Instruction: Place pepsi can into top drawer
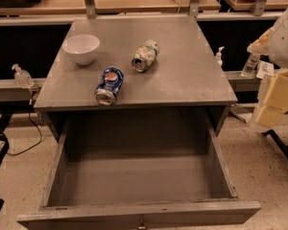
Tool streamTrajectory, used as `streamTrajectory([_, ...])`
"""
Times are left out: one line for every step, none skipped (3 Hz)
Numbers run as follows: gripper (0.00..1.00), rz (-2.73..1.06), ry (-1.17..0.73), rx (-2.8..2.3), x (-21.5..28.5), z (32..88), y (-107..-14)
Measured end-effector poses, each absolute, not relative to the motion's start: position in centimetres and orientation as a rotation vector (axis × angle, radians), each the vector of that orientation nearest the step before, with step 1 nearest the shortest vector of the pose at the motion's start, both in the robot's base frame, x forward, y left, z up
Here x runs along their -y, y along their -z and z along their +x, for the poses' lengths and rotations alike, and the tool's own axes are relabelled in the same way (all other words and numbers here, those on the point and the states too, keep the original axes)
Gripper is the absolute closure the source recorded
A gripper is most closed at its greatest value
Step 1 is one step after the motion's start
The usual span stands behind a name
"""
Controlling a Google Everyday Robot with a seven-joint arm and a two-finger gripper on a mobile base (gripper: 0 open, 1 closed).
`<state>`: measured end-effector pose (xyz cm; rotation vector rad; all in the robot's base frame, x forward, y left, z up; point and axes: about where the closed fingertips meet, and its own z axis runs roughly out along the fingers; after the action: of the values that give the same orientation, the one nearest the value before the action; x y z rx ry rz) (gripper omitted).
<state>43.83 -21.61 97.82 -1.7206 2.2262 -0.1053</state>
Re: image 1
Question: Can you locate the white packet on rail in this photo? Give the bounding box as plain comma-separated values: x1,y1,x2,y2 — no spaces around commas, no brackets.
256,60,275,79

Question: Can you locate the clear sanitizer pump bottle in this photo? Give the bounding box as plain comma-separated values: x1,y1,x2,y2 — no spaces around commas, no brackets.
12,64,35,89

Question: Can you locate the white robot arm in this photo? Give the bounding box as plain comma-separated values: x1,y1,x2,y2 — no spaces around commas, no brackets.
247,8,288,128

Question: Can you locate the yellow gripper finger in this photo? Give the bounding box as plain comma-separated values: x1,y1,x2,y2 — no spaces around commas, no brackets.
264,70,288,114
256,106,283,127

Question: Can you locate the white bowl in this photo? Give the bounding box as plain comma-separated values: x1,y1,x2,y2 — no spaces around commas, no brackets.
62,34,100,65

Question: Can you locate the grey cabinet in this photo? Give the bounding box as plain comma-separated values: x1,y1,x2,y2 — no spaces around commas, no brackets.
35,14,237,137

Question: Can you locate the open grey top drawer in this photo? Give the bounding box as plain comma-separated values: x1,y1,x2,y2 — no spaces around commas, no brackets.
18,107,260,230

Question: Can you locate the metal drawer handle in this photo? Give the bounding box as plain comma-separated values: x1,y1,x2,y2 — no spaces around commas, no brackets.
136,218,148,230

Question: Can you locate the blue pepsi can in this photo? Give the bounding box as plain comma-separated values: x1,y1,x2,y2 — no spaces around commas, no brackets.
94,67,124,105

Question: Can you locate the clear plastic water bottle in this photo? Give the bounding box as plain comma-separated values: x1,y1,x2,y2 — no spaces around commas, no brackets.
241,53,260,77

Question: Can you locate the black cable on floor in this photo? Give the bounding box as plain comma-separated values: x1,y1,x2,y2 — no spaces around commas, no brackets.
6,103,44,157

